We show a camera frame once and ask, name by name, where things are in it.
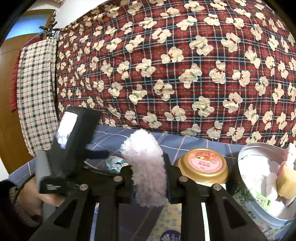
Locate green white packet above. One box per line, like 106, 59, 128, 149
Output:
255, 192, 278, 207

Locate red plaid bear-print quilt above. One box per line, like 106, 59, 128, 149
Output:
55, 0, 296, 149

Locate pink fluffy puff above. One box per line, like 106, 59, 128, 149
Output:
121, 128, 169, 208

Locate gold jar with pink label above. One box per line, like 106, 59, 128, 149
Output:
176, 148, 229, 184

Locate person's left forearm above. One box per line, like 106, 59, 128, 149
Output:
0, 179, 44, 241

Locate clothes hangers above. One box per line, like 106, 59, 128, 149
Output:
39, 9, 60, 39

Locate person's left hand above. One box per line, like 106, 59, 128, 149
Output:
17, 178, 67, 223

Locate blue grid bedsheet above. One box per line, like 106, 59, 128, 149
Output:
8, 124, 243, 241

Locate red cloth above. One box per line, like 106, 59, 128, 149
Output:
9, 50, 22, 113

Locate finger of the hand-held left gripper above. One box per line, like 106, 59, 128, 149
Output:
86, 150, 110, 161

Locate wooden wardrobe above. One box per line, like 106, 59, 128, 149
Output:
0, 9, 57, 179

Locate green white checked cloth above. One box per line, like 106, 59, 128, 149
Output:
17, 37, 60, 157

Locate crumpled teal wrapper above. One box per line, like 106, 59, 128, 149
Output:
102, 156, 130, 174

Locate round printed metal tin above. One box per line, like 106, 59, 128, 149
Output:
232, 142, 296, 233

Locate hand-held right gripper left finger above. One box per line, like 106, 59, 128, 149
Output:
30, 166, 137, 241

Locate yellow patterned tissue pack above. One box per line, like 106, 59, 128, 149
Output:
148, 202, 185, 241

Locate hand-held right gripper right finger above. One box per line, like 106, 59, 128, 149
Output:
162, 153, 269, 241

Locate yellow sponge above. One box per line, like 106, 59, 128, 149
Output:
276, 166, 296, 200

